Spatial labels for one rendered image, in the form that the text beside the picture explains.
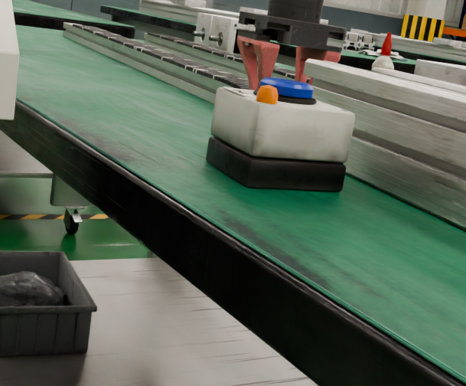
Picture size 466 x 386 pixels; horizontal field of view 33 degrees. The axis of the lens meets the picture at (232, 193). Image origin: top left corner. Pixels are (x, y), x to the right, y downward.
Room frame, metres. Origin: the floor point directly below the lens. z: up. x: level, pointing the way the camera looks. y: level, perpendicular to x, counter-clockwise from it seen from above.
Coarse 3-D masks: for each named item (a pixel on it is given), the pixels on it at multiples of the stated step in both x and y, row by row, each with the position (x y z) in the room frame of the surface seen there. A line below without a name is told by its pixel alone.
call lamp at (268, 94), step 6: (258, 90) 0.55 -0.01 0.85; (264, 90) 0.55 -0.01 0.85; (270, 90) 0.55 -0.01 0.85; (276, 90) 0.55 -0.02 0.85; (258, 96) 0.55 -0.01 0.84; (264, 96) 0.54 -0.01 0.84; (270, 96) 0.54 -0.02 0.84; (276, 96) 0.55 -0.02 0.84; (264, 102) 0.54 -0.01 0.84; (270, 102) 0.54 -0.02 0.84; (276, 102) 0.55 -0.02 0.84
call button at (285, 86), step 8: (264, 80) 0.58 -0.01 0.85; (272, 80) 0.58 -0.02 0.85; (280, 80) 0.58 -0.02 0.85; (288, 80) 0.59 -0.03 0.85; (280, 88) 0.57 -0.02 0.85; (288, 88) 0.57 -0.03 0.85; (296, 88) 0.57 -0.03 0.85; (304, 88) 0.58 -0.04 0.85; (312, 88) 0.59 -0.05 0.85; (288, 96) 0.58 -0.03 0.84; (296, 96) 0.57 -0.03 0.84; (304, 96) 0.58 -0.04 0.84
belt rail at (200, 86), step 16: (64, 32) 1.77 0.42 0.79; (80, 32) 1.64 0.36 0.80; (96, 48) 1.51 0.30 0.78; (112, 48) 1.44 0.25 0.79; (128, 48) 1.33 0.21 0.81; (128, 64) 1.32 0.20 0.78; (144, 64) 1.25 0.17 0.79; (160, 64) 1.18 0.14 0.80; (176, 80) 1.11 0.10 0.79; (192, 80) 1.07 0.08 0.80; (208, 80) 1.01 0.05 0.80; (208, 96) 1.00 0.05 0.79
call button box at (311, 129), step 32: (224, 96) 0.59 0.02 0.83; (224, 128) 0.58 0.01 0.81; (256, 128) 0.54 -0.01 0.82; (288, 128) 0.55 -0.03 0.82; (320, 128) 0.56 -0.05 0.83; (352, 128) 0.57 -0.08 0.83; (224, 160) 0.58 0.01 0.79; (256, 160) 0.54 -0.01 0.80; (288, 160) 0.56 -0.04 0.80; (320, 160) 0.56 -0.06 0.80
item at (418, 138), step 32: (320, 64) 0.71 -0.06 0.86; (320, 96) 0.70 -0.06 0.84; (352, 96) 0.68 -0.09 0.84; (384, 96) 0.62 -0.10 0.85; (416, 96) 0.58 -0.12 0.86; (448, 96) 0.55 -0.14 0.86; (384, 128) 0.61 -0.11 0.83; (416, 128) 0.57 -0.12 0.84; (448, 128) 0.55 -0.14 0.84; (352, 160) 0.64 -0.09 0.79; (384, 160) 0.60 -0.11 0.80; (416, 160) 0.58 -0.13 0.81; (448, 160) 0.54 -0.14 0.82; (416, 192) 0.56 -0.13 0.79; (448, 192) 0.53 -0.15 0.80
